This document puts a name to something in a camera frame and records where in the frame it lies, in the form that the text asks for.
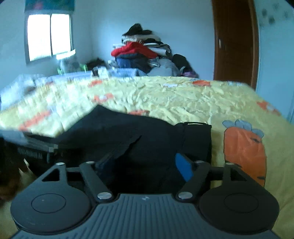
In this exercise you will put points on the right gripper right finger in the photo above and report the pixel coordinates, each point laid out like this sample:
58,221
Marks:
226,197

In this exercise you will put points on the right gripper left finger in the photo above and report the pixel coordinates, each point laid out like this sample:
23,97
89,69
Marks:
51,204

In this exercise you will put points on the black pants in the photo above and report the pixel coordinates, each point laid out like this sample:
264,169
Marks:
132,154

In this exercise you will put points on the person's left hand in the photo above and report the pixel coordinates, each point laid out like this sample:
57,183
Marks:
15,176

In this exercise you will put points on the blue white crumpled blanket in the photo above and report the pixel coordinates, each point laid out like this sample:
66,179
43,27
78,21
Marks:
20,87

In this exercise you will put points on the yellow carrot print quilt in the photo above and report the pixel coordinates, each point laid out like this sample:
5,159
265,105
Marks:
245,129

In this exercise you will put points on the floral pillow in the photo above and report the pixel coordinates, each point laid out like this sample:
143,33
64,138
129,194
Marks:
67,59

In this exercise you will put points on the green plastic chair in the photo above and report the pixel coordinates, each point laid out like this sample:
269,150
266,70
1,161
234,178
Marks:
72,69

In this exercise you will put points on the black bag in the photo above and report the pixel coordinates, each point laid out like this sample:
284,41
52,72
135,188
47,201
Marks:
96,63

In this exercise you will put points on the white wardrobe with flowers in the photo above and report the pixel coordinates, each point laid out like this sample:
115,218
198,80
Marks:
275,76

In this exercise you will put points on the pile of clothes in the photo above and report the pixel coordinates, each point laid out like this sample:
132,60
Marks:
142,50

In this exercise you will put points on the brown wooden door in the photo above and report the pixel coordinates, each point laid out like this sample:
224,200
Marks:
236,42

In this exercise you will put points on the window with grey frame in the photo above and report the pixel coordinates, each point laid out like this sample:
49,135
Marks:
47,35

